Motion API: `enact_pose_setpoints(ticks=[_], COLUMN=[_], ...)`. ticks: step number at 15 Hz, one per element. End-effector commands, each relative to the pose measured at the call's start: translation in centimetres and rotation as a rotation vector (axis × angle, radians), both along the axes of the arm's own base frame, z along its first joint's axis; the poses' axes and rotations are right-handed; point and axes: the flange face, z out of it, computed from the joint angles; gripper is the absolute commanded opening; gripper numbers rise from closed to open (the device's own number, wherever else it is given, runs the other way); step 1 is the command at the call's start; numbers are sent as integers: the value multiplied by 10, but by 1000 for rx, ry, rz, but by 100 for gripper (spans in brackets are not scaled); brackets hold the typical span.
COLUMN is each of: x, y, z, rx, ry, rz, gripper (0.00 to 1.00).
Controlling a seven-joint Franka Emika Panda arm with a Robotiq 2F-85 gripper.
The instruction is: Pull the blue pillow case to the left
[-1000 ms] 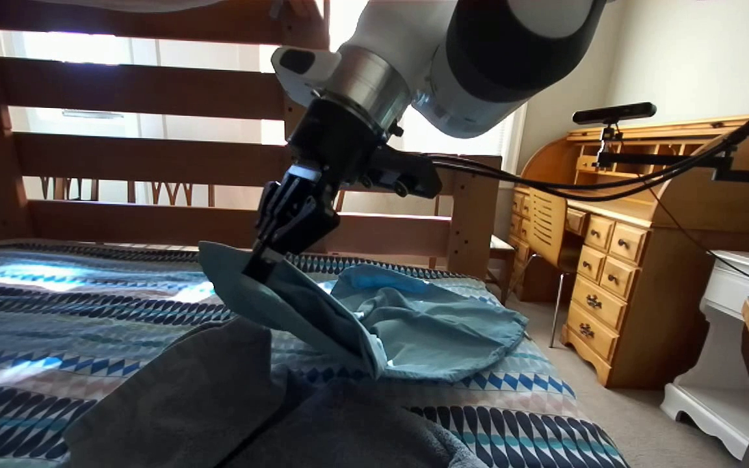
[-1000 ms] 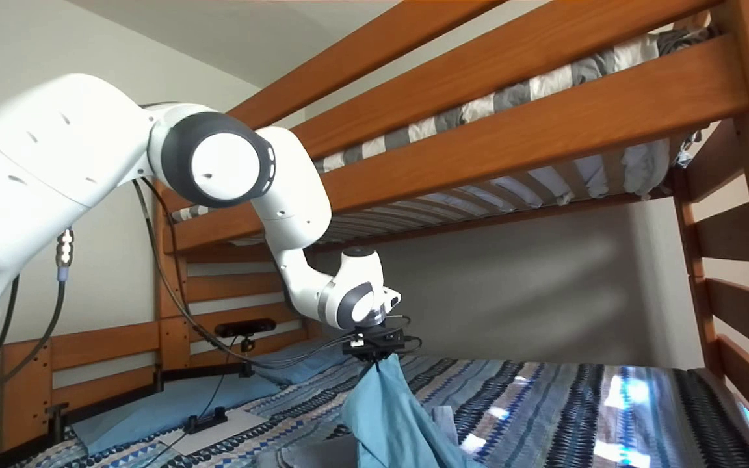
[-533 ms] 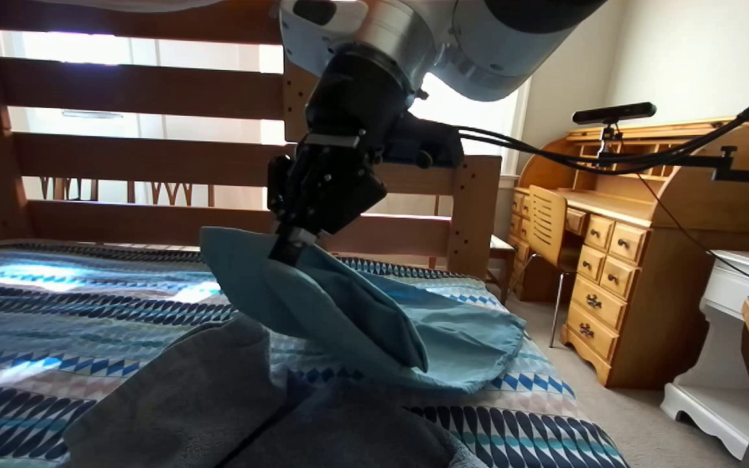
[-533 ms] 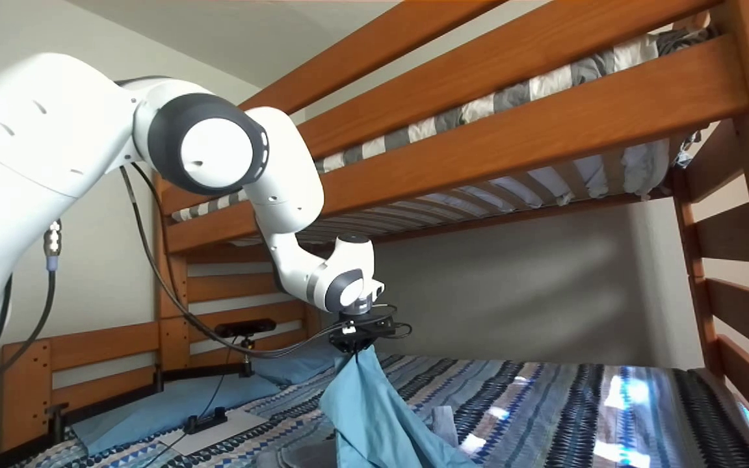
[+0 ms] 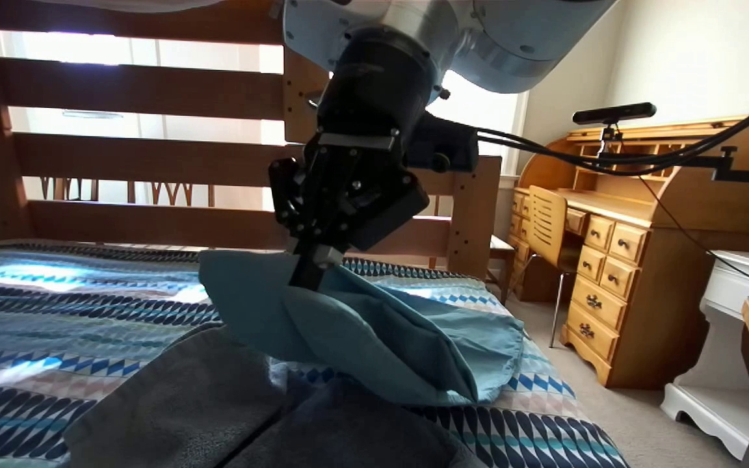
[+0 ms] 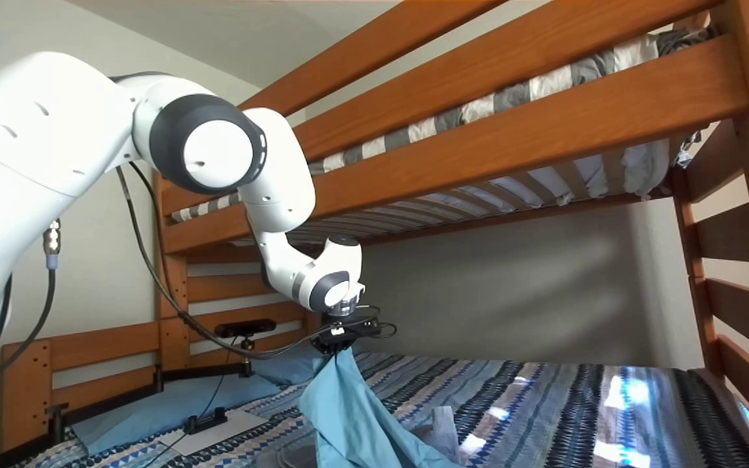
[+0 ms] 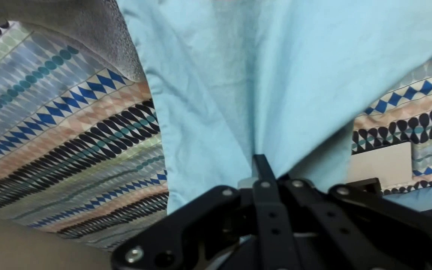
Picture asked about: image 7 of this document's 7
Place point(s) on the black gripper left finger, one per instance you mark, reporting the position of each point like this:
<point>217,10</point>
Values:
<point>265,226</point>

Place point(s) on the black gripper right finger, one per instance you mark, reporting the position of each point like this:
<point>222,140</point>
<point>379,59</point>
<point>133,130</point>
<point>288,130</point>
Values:
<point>366,226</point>

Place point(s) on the light blue pillow case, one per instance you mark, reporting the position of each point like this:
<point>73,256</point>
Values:
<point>255,76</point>

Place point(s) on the patterned diamond print bedspread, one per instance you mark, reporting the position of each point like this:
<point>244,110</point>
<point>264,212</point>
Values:
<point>51,125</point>

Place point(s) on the grey knit blanket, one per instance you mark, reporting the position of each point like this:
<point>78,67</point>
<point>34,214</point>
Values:
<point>90,31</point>

